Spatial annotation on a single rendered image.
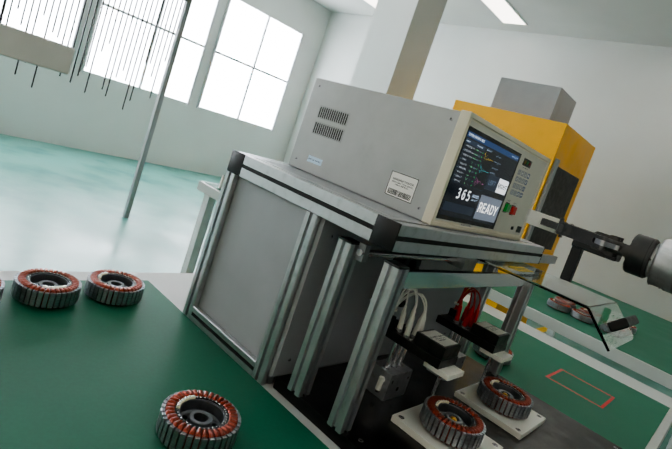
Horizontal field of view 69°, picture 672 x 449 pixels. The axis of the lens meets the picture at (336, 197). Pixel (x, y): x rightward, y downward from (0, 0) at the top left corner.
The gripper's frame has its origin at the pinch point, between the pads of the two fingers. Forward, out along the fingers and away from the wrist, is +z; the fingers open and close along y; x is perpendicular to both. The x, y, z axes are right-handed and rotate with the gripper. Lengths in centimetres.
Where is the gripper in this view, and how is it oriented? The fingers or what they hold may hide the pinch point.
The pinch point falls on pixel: (543, 221)
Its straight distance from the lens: 109.8
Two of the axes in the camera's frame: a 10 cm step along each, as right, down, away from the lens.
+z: -7.0, -3.1, 6.4
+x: 3.2, -9.4, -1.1
